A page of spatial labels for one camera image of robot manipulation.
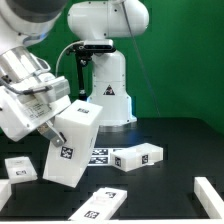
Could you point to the black camera on stand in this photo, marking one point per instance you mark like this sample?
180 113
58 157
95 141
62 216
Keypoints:
83 51

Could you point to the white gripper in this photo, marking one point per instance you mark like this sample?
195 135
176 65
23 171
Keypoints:
20 115

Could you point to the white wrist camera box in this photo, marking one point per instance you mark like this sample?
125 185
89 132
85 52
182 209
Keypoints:
58 88

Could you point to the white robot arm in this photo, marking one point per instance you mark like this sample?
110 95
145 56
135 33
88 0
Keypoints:
28 22

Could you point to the white cabinet top block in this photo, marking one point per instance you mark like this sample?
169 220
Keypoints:
135 157

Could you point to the white cabinet body box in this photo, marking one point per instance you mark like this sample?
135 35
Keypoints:
79 124

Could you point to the white sheet with markers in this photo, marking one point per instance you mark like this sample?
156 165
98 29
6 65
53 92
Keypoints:
101 156

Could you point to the white cabinet door panel front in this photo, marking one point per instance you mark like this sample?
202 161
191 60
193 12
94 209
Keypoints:
101 205

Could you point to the white cabinet door panel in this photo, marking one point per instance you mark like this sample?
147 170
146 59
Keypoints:
20 169
101 205

